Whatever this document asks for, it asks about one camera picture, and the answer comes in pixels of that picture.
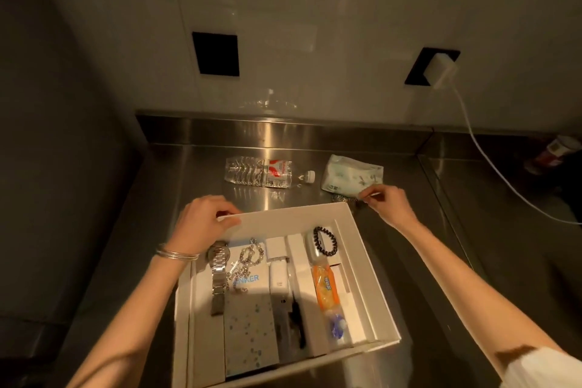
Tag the person's left hand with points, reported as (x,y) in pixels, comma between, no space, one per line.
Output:
(193,224)

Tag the person's right hand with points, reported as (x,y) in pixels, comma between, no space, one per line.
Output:
(394,208)

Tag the person's left fingers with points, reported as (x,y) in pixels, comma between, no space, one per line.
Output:
(223,208)

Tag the person's right thumb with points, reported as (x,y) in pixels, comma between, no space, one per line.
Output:
(375,203)

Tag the white tissue packet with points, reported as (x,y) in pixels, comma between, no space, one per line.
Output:
(350,172)

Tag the white cardboard organizer box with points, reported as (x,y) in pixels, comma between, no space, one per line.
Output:
(363,265)

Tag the person's left forearm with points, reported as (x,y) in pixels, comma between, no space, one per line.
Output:
(132,319)

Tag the person's right forearm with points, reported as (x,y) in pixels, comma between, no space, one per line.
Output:
(468,292)

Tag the clear plastic water bottle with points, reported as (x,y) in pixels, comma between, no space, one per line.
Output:
(254,172)

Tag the silver metal wristwatch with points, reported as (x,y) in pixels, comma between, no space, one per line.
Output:
(218,274)

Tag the small white square box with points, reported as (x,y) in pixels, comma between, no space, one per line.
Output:
(276,248)

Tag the white oval case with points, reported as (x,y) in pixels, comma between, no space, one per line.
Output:
(311,252)

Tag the white box with blue print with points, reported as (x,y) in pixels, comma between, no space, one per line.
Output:
(263,281)

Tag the white power adapter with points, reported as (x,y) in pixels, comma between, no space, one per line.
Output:
(279,278)

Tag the long white box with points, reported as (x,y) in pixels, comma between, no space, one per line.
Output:
(300,260)

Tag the orange snack packet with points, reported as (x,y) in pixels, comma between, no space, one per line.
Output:
(325,286)

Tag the blue and white small packet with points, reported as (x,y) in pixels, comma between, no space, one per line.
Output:
(338,326)

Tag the grey speckled notebook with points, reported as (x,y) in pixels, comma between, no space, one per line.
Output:
(250,337)

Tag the black pen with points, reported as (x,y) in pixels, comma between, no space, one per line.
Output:
(298,319)

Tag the dark grey pouch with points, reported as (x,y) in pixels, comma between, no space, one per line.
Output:
(285,333)

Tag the white charger plug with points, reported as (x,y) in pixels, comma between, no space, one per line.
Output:
(440,70)

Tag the red and white bottle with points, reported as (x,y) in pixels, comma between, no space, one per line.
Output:
(554,153)

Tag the white shirt sleeve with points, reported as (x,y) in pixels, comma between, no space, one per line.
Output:
(545,369)

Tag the black wall outlet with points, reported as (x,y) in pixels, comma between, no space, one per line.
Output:
(418,71)
(216,54)

